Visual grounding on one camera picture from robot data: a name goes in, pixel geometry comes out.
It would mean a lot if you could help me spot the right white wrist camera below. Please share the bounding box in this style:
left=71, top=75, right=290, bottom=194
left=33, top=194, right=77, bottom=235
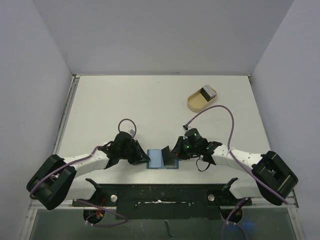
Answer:
left=182, top=124, right=192, bottom=132

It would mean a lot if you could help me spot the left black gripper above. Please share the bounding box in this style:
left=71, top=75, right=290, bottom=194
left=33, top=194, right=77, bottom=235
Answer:
left=119, top=140, right=150, bottom=165

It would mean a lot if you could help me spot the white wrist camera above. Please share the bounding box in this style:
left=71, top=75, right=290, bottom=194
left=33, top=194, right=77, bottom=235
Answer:
left=182, top=124, right=192, bottom=132
left=128, top=129, right=136, bottom=138

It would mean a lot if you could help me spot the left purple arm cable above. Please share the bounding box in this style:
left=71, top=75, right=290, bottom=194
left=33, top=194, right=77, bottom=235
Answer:
left=29, top=118, right=137, bottom=200

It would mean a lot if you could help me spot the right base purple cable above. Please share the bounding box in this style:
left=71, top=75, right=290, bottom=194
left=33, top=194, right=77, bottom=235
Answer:
left=221, top=197, right=251, bottom=240

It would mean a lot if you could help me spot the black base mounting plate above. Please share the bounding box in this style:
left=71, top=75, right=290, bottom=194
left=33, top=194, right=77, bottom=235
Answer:
left=88, top=178, right=239, bottom=220

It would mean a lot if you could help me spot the tan oval wooden tray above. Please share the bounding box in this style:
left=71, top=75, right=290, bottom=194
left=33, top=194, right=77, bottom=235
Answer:
left=186, top=88, right=218, bottom=113

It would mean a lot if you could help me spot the front aluminium rail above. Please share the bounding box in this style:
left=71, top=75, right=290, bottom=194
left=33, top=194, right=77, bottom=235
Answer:
left=28, top=200, right=73, bottom=210

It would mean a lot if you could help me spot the stack of cards in tray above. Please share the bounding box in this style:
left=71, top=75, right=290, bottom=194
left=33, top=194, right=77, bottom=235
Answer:
left=200, top=84, right=217, bottom=102

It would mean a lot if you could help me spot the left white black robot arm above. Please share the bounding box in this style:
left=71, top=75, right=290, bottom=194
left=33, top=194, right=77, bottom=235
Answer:
left=26, top=131, right=150, bottom=210

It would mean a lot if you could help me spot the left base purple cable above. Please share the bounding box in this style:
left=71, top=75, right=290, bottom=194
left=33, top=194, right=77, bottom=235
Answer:
left=74, top=198, right=138, bottom=228

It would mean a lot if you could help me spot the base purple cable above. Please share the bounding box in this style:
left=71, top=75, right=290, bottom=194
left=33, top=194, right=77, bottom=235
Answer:
left=221, top=197, right=251, bottom=240
left=74, top=198, right=138, bottom=228

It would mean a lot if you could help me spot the right aluminium rail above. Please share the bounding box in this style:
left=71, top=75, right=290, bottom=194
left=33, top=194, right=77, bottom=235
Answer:
left=286, top=189, right=299, bottom=208

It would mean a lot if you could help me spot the left aluminium rail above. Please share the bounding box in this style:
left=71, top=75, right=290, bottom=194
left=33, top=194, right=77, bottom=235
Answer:
left=52, top=74, right=81, bottom=155

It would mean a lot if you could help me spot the blue card holder wallet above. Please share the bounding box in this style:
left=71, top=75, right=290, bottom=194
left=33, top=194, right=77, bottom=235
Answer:
left=146, top=149, right=179, bottom=170

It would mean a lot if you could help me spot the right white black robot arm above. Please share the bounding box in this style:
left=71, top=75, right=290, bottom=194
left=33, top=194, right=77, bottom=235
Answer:
left=169, top=128, right=299, bottom=206

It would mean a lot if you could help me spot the aluminium rail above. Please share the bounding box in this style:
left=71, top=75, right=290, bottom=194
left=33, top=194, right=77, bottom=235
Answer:
left=286, top=189, right=299, bottom=208
left=28, top=200, right=73, bottom=210
left=52, top=74, right=81, bottom=155

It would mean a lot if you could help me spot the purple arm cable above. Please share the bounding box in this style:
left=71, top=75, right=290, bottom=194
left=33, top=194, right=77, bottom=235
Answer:
left=183, top=104, right=290, bottom=205
left=29, top=118, right=137, bottom=200

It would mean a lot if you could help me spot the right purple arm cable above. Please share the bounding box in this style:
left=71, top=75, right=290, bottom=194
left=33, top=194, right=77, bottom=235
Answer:
left=183, top=104, right=290, bottom=205

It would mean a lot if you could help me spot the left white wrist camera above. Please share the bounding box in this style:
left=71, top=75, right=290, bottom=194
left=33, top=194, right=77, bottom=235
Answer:
left=128, top=129, right=136, bottom=138

